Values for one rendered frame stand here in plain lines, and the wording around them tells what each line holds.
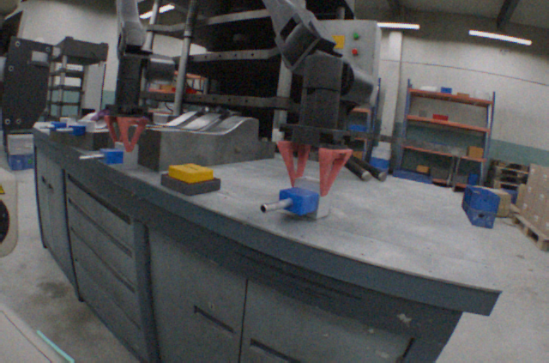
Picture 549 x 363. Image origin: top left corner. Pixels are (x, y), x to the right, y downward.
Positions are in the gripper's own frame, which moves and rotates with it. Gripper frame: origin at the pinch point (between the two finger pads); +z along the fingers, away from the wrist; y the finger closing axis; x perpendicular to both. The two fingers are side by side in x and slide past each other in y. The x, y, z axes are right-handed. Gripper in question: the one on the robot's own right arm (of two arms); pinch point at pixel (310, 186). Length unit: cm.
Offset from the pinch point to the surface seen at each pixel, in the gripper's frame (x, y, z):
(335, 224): -0.2, -5.4, 4.6
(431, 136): -661, 78, -18
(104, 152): 19.9, 37.2, 0.2
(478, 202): -347, -46, 57
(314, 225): 3.1, -3.6, 4.4
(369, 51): -81, 27, -45
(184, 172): 11.0, 17.6, 0.8
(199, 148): -3.4, 34.6, -0.7
